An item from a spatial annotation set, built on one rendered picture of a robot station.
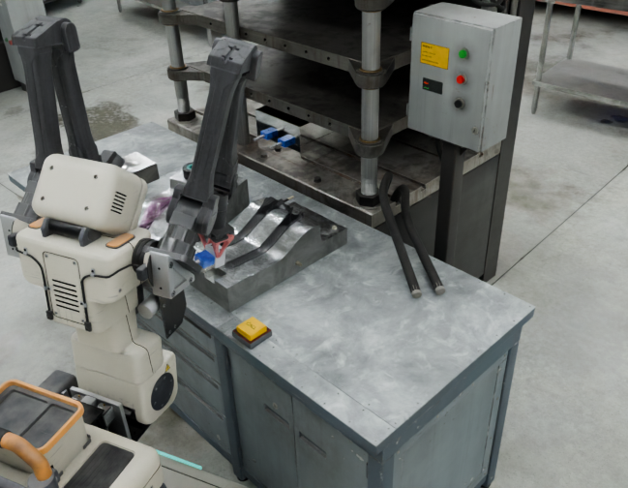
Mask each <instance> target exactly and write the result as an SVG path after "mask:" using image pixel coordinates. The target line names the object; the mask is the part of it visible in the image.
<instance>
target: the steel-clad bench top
mask: <svg viewBox="0 0 628 488"><path fill-rule="evenodd" d="M95 143H96V145H97V147H98V151H99V154H100V155H101V153H102V152H103V151H104V150H110V151H115V152H116V153H117V154H118V155H120V156H121V157H125V156H128V155H130V154H133V153H135V152H137V153H138V154H140V155H142V156H144V157H146V158H148V159H149V160H151V161H153V162H155V163H157V166H158V172H159V176H160V179H158V180H156V181H153V182H151V183H149V184H147V187H148V190H147V194H146V197H145V199H147V198H151V197H155V196H158V195H160V194H162V193H164V192H165V191H167V190H168V189H169V188H170V183H169V178H170V177H171V176H173V175H174V174H176V173H177V172H179V171H180V170H182V166H183V165H185V164H187V163H191V162H193V161H194V153H195V150H196V145H197V143H196V142H194V141H192V140H190V139H188V138H186V137H182V136H180V135H178V134H176V133H174V132H172V131H171V130H169V129H167V128H165V127H163V126H161V125H158V124H156V123H154V122H149V123H146V124H143V125H140V126H138V127H135V128H132V129H129V130H128V131H125V132H122V133H119V134H116V135H114V136H111V137H106V138H103V139H101V140H98V141H95ZM237 173H238V176H239V177H244V178H247V179H248V189H249V199H250V204H251V203H253V202H254V201H256V200H258V199H260V198H270V197H272V198H275V199H277V200H279V199H282V200H285V199H287V198H290V197H292V196H294V198H292V199H290V200H288V201H286V202H285V204H290V203H291V202H293V201H294V202H296V203H298V204H300V205H302V206H304V207H306V208H308V209H310V210H312V211H313V212H315V213H317V214H319V215H321V216H323V217H325V218H327V219H329V220H331V221H333V222H335V223H337V224H339V225H341V226H343V227H345V228H347V243H346V244H345V245H343V246H342V247H341V248H339V249H337V250H336V251H334V252H332V253H330V254H329V255H327V256H325V257H324V258H322V259H320V260H318V261H316V262H315V263H313V264H311V265H310V266H308V267H306V268H305V269H303V270H301V271H299V272H298V273H296V274H294V275H293V276H291V277H289V278H288V279H286V280H284V281H283V282H281V283H279V284H278V285H276V286H274V287H273V288H271V289H269V290H268V291H266V292H264V293H263V294H261V295H259V296H258V297H256V298H254V299H253V300H251V301H249V302H248V303H246V304H244V305H243V306H241V307H239V308H237V309H236V310H234V311H232V312H231V313H230V312H229V311H227V310H226V309H224V308H223V307H221V306H220V305H219V304H217V303H216V302H214V301H213V300H212V299H210V298H209V297H207V296H206V295H204V294H203V293H202V292H200V291H199V290H197V289H195V288H194V287H193V286H191V285H188V286H187V287H186V288H184V293H185V297H186V303H187V306H186V307H187V308H189V309H190V310H191V311H193V312H194V313H195V314H197V315H198V316H200V317H201V318H202V319H204V320H205V321H207V322H208V323H209V324H211V325H212V326H213V327H215V328H216V329H217V330H219V331H220V332H221V333H223V334H224V335H225V336H226V337H227V338H229V339H230V340H231V341H233V342H234V343H235V344H237V345H238V346H239V347H241V348H242V349H243V350H245V351H247V352H248V353H249V354H251V355H252V356H253V357H255V358H256V359H257V360H259V361H260V362H261V363H263V364H264V365H265V366H267V367H268V368H269V369H271V370H272V371H274V372H275V373H276V374H278V375H279V376H280V377H282V378H283V379H284V380H286V381H287V382H289V383H290V384H291V385H293V386H294V387H296V388H297V389H298V390H300V391H301V392H302V393H304V394H305V395H306V396H308V397H309V398H310V399H312V400H313V401H314V402H316V403H317V404H318V405H320V406H321V407H323V408H324V409H325V410H327V411H328V412H330V413H331V414H332V415H334V416H335V417H336V418H338V419H339V421H341V422H342V423H343V424H345V425H346V426H348V427H349V428H350V429H352V430H353V431H354V432H356V433H357V434H358V435H360V436H361V437H362V438H364V439H365V440H366V441H368V442H370V443H371V444H372V445H374V446H375V447H377V446H378V445H379V444H381V443H382V442H383V441H384V440H385V439H386V438H388V437H389V436H390V435H391V434H392V433H393V432H394V431H396V430H397V429H398V428H399V427H400V426H401V425H402V424H404V423H405V422H406V421H407V420H408V419H409V418H410V417H412V416H413V415H414V414H415V413H416V412H417V411H419V410H420V409H421V408H422V407H423V406H424V405H425V404H427V403H428V402H429V401H430V400H431V399H432V398H433V397H434V396H435V395H436V394H437V393H438V392H439V391H440V390H441V389H443V388H444V387H445V386H446V385H447V384H448V383H449V382H451V381H452V380H453V379H454V378H455V377H456V376H458V375H459V374H460V373H461V372H462V371H463V370H464V369H466V368H467V367H468V366H469V365H470V364H471V363H472V362H474V361H475V360H476V359H477V358H478V357H479V356H480V355H482V354H483V353H484V352H485V351H486V350H487V349H489V348H490V347H491V346H492V345H493V344H494V343H495V342H497V341H498V340H499V339H500V338H501V337H502V336H503V335H505V334H506V333H507V332H508V331H509V330H510V329H511V328H513V327H514V326H515V325H516V324H517V323H518V322H519V321H521V320H522V319H523V318H524V317H525V316H526V315H528V314H529V313H530V312H531V311H532V310H533V309H534V308H535V306H533V305H531V304H529V303H527V302H525V301H523V300H521V299H519V298H518V297H516V296H514V295H512V294H509V293H507V292H505V291H503V290H500V289H498V288H496V287H494V286H492V285H490V284H488V283H486V282H483V281H481V280H479V279H477V278H475V277H473V276H471V275H469V274H467V273H465V272H463V271H461V270H460V269H458V268H455V267H453V266H451V265H449V264H447V263H445V262H443V261H441V260H439V259H436V258H434V257H432V256H429V257H430V259H431V261H432V263H433V265H434V268H435V270H436V272H437V274H438V276H439V278H440V280H441V282H442V284H443V286H444V288H445V292H444V293H443V294H442V295H437V294H436V293H435V291H434V288H433V286H432V283H431V281H430V279H429V277H428V275H427V273H426V271H425V269H424V266H423V264H422V262H421V261H420V259H419V257H418V255H417V252H416V250H415V248H413V247H411V246H409V245H407V244H405V243H404V246H405V249H406V251H407V254H408V257H409V260H410V262H411V265H412V268H413V271H414V273H415V276H416V279H417V282H418V284H419V287H420V290H421V292H422V295H421V297H419V298H413V297H412V294H411V292H410V289H409V286H408V283H407V280H406V278H405V276H404V271H403V268H402V265H401V263H400V260H399V257H398V254H397V251H396V248H395V245H394V243H393V240H392V237H391V236H389V235H387V234H385V233H383V232H381V231H379V230H377V229H373V228H371V227H369V226H367V225H365V224H363V223H361V222H359V221H357V220H355V219H353V218H351V217H349V216H346V215H345V214H343V213H341V212H339V211H337V210H335V209H333V208H331V207H329V206H327V205H325V204H323V203H320V202H318V201H316V200H314V199H312V198H309V197H307V196H305V195H303V194H301V193H299V192H297V191H295V190H292V189H290V188H288V187H286V186H285V185H283V184H281V183H279V182H277V181H275V180H273V179H271V178H269V177H266V176H264V175H262V174H260V173H258V172H256V171H254V170H252V169H250V168H247V167H245V166H243V165H241V164H238V169H237ZM251 317H254V318H256V319H257V320H259V321H260V322H262V323H263V324H265V325H266V326H267V327H268V328H270V329H271V330H272V336H271V337H269V338H268V339H266V340H265V341H263V342H262V343H260V344H259V345H257V346H255V347H254V348H252V349H251V350H250V349H249V348H248V347H246V346H245V345H244V344H242V343H241V342H240V341H238V340H237V339H235V338H234V337H233V336H232V330H234V329H235V328H237V327H236V326H237V325H239V324H241V323H242V322H244V321H245V320H248V319H249V318H251Z"/></svg>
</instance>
